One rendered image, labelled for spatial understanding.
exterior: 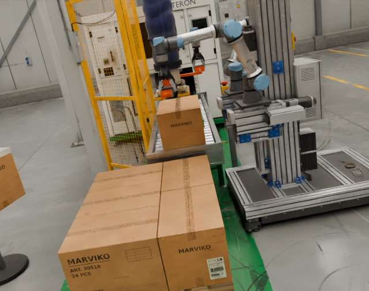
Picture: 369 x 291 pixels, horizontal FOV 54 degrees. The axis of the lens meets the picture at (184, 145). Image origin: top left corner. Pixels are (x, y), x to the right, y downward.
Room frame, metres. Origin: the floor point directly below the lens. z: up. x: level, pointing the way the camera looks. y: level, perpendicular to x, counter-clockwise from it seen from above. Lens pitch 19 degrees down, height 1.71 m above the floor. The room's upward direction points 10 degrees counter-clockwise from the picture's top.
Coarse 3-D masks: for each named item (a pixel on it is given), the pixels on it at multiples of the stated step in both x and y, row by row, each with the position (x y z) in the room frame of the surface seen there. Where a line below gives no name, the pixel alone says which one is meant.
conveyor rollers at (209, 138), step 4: (200, 100) 5.20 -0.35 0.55; (200, 104) 5.02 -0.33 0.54; (200, 108) 4.75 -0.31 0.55; (204, 112) 4.49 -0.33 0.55; (204, 116) 4.30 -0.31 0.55; (204, 120) 4.13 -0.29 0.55; (204, 124) 3.95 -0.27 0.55; (208, 124) 3.94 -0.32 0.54; (204, 128) 3.84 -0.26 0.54; (208, 128) 3.77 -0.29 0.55; (204, 132) 3.67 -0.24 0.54; (208, 132) 3.66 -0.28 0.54; (160, 136) 3.79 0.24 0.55; (208, 136) 3.50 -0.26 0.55; (212, 136) 3.49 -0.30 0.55; (156, 140) 3.69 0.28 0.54; (160, 140) 3.68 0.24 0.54; (208, 140) 3.40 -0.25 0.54; (212, 140) 3.39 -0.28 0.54; (156, 144) 3.59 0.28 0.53; (160, 144) 3.52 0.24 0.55; (156, 148) 3.42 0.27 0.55; (160, 148) 3.41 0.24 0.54
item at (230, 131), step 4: (224, 88) 3.63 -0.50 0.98; (228, 88) 3.63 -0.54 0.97; (224, 92) 3.63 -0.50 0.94; (228, 128) 3.64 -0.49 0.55; (232, 128) 3.64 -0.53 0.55; (228, 132) 3.64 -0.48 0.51; (232, 132) 3.64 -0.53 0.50; (228, 136) 3.68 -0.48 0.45; (232, 136) 3.64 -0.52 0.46; (232, 140) 3.64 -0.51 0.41; (232, 144) 3.64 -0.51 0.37; (232, 148) 3.64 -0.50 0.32; (232, 152) 3.64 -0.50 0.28; (236, 152) 3.64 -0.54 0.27; (232, 156) 3.64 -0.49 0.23; (236, 156) 3.64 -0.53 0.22; (232, 160) 3.64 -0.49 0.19; (236, 160) 3.64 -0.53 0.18; (232, 164) 3.64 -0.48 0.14; (236, 164) 3.64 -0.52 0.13
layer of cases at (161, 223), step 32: (192, 160) 2.95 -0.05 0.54; (96, 192) 2.63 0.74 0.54; (128, 192) 2.52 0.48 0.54; (160, 192) 2.43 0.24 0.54; (192, 192) 2.33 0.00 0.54; (96, 224) 2.12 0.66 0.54; (128, 224) 2.05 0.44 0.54; (160, 224) 1.98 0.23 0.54; (192, 224) 1.91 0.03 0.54; (64, 256) 1.86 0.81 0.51; (96, 256) 1.85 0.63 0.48; (128, 256) 1.85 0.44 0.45; (160, 256) 1.84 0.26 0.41; (192, 256) 1.83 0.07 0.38; (224, 256) 1.83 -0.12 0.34; (96, 288) 1.86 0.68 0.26; (128, 288) 1.85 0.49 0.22; (160, 288) 1.84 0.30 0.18
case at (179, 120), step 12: (192, 96) 3.66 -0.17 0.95; (168, 108) 3.33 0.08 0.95; (180, 108) 3.25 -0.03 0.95; (192, 108) 3.16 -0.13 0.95; (168, 120) 3.15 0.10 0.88; (180, 120) 3.14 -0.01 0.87; (192, 120) 3.14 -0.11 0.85; (168, 132) 3.15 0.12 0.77; (180, 132) 3.14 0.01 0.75; (192, 132) 3.14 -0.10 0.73; (168, 144) 3.15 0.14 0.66; (180, 144) 3.14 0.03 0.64; (192, 144) 3.14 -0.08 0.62
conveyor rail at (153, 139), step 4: (156, 108) 5.01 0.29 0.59; (156, 112) 4.77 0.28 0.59; (156, 120) 4.34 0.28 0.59; (156, 124) 4.15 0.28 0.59; (152, 128) 4.01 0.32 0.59; (156, 128) 4.03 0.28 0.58; (152, 132) 3.85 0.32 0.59; (156, 132) 3.95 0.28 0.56; (152, 136) 3.69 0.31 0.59; (156, 136) 3.86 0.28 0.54; (152, 140) 3.55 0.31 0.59; (152, 144) 3.42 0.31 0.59; (148, 148) 3.32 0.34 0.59; (152, 148) 3.30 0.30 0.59; (148, 152) 3.20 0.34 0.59; (152, 152) 3.23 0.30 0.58
